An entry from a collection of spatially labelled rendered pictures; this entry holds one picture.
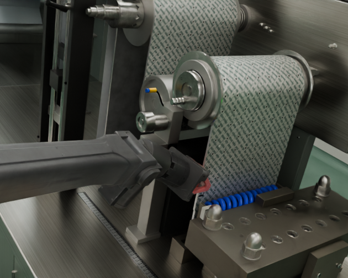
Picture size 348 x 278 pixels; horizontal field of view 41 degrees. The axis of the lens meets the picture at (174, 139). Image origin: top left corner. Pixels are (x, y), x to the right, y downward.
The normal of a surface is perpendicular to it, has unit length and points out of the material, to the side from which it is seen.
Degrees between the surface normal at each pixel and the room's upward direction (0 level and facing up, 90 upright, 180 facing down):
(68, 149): 29
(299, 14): 90
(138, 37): 90
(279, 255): 0
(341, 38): 90
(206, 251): 90
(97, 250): 0
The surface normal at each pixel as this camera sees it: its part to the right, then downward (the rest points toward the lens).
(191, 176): -0.61, -0.35
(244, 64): 0.37, -0.66
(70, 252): 0.17, -0.90
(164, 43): 0.56, 0.46
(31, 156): 0.62, -0.72
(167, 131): -0.80, 0.12
